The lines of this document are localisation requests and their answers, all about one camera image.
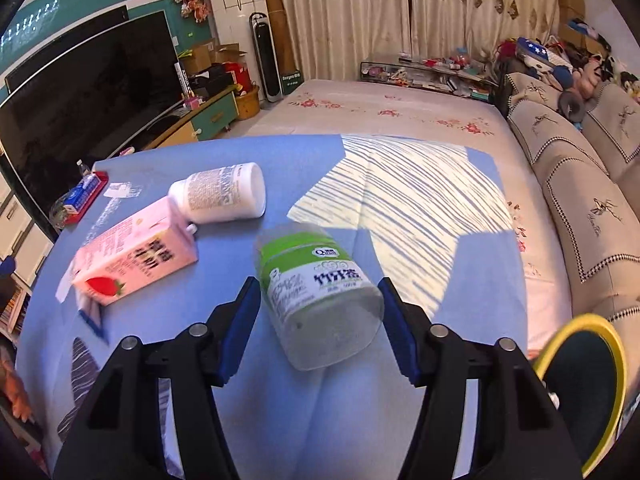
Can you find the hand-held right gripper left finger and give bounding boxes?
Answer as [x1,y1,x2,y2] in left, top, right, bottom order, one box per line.
[52,276,262,480]

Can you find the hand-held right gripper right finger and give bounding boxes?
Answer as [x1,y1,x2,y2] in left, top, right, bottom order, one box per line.
[377,276,583,480]

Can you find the clear plastic bottle green label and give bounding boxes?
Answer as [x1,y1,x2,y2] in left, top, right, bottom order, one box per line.
[254,224,386,372]

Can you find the blue cloth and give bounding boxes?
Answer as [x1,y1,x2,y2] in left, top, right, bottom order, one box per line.
[15,132,531,480]

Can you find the pink milk carton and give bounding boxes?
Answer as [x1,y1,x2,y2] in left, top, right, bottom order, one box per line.
[70,196,200,307]

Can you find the white plastic bottle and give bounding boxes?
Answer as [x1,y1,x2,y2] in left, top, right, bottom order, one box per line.
[167,162,267,225]

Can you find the small white blue packet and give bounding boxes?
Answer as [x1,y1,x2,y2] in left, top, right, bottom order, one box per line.
[77,296,110,343]

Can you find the dark striped cloth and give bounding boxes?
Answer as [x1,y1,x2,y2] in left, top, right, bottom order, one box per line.
[57,337,102,441]

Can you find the red and blue box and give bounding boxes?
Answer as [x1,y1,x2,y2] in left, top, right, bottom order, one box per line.
[62,171,110,213]

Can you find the glass bowl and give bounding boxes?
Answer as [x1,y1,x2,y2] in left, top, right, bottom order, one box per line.
[49,192,81,226]

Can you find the green wooden television cabinet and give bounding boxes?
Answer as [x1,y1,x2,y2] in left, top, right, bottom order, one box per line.
[95,85,240,161]

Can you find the yellow wicker basket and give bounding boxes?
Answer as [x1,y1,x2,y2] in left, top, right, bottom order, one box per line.
[235,85,262,121]

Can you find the row of books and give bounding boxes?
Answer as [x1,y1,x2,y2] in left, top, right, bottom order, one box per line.
[0,280,31,336]

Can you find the beige sofa backrest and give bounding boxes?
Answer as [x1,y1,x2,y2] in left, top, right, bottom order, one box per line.
[502,72,640,341]

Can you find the floral bed sheet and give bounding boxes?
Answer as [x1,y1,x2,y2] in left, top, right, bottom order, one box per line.
[247,77,573,356]

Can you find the white drawer cabinet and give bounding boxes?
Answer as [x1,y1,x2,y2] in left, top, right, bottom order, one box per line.
[0,170,56,286]

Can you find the black box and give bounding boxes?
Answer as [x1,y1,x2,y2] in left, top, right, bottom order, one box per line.
[192,62,236,98]

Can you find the green box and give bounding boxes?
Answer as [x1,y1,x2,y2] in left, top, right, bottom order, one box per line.
[280,69,303,96]

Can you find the red bag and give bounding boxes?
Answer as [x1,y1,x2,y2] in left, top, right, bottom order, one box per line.
[222,62,251,91]

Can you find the cluttered glass table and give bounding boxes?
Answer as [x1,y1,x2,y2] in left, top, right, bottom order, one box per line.
[359,52,496,98]

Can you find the tower fan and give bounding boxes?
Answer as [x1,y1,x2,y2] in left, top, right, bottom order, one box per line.
[249,11,283,103]

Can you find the cardboard box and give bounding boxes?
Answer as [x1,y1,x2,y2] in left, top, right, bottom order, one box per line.
[212,44,248,63]
[179,42,216,76]

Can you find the large curved television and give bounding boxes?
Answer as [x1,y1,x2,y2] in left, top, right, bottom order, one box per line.
[0,10,183,233]

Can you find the grey neck pillow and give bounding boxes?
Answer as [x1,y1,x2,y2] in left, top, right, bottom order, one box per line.
[557,89,586,123]

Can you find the pile of plush toys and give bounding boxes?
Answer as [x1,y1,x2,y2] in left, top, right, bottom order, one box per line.
[495,17,640,121]

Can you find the beige patterned curtains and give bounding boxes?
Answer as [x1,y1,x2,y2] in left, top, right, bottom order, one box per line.
[272,0,566,81]

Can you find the stacked cardboard boxes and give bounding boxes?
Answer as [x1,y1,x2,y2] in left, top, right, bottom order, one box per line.
[557,0,586,36]

